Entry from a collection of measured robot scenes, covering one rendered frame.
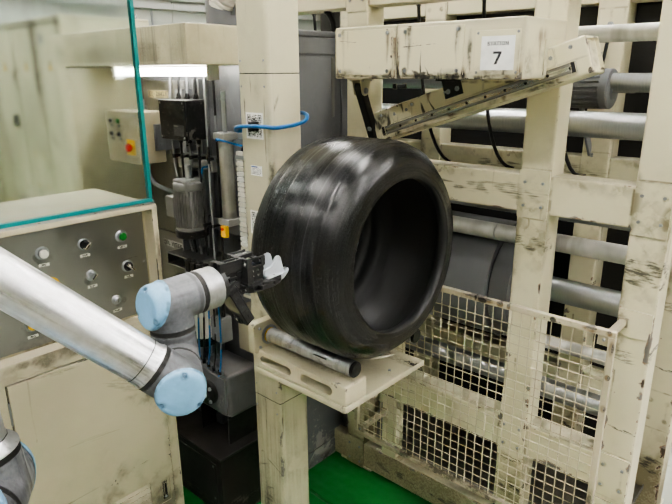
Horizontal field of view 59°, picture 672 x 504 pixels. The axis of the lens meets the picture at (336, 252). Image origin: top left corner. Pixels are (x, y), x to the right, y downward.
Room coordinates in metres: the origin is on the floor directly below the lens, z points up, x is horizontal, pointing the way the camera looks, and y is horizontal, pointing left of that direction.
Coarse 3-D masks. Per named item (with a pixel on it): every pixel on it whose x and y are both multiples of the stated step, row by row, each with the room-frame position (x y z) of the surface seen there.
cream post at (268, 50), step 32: (256, 0) 1.73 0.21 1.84; (288, 0) 1.77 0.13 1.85; (256, 32) 1.73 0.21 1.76; (288, 32) 1.77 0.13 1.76; (256, 64) 1.74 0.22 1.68; (288, 64) 1.77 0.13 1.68; (256, 96) 1.74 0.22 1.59; (288, 96) 1.76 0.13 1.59; (288, 128) 1.76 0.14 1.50; (256, 160) 1.75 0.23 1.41; (256, 192) 1.75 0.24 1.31; (256, 384) 1.78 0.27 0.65; (288, 416) 1.73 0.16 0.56; (288, 448) 1.73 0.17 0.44; (288, 480) 1.73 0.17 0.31
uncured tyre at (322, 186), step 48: (336, 144) 1.54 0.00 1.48; (384, 144) 1.51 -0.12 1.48; (288, 192) 1.44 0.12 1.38; (336, 192) 1.37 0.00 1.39; (384, 192) 1.42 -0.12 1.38; (432, 192) 1.61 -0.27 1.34; (288, 240) 1.37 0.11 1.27; (336, 240) 1.32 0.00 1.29; (384, 240) 1.86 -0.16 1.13; (432, 240) 1.76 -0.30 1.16; (288, 288) 1.36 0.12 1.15; (336, 288) 1.31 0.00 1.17; (384, 288) 1.78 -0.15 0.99; (432, 288) 1.62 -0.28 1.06; (336, 336) 1.34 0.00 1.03; (384, 336) 1.44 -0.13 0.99
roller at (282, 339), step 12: (264, 336) 1.63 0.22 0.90; (276, 336) 1.60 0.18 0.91; (288, 336) 1.58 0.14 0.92; (288, 348) 1.56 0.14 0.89; (300, 348) 1.53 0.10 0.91; (312, 348) 1.51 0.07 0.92; (312, 360) 1.50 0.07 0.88; (324, 360) 1.47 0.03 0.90; (336, 360) 1.44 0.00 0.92; (348, 360) 1.43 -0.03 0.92; (348, 372) 1.41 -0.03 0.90
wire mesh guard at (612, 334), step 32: (448, 288) 1.77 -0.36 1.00; (576, 320) 1.51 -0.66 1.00; (416, 352) 1.85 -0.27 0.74; (512, 352) 1.62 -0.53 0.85; (608, 352) 1.43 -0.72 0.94; (544, 384) 1.55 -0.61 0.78; (608, 384) 1.43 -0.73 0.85; (384, 416) 1.94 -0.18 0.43; (416, 416) 1.85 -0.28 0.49; (512, 416) 1.61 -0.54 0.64; (480, 480) 1.67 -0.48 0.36; (544, 480) 1.53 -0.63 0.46
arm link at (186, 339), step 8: (192, 328) 1.10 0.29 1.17; (152, 336) 1.09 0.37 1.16; (160, 336) 1.07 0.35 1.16; (168, 336) 1.07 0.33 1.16; (176, 336) 1.07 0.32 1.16; (184, 336) 1.08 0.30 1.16; (192, 336) 1.10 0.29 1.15; (168, 344) 1.07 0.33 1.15; (176, 344) 1.07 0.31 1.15; (184, 344) 1.07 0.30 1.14; (192, 344) 1.09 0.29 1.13; (200, 360) 1.06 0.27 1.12
